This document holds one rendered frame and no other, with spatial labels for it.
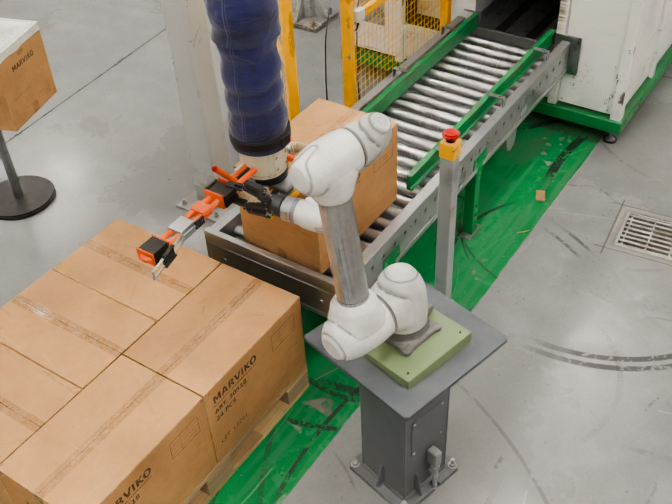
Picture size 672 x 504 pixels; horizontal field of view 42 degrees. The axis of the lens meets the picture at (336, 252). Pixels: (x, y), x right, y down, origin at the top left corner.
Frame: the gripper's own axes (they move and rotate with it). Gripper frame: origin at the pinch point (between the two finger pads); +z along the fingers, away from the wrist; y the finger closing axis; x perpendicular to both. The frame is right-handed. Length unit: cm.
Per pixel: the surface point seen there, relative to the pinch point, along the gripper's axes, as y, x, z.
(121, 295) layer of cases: 53, -19, 50
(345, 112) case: 13, 82, -2
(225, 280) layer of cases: 53, 6, 16
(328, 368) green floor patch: 108, 23, -19
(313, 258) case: 45, 25, -15
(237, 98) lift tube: -31.5, 12.0, 2.3
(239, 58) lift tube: -47.7, 11.5, -1.1
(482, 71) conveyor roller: 56, 211, -20
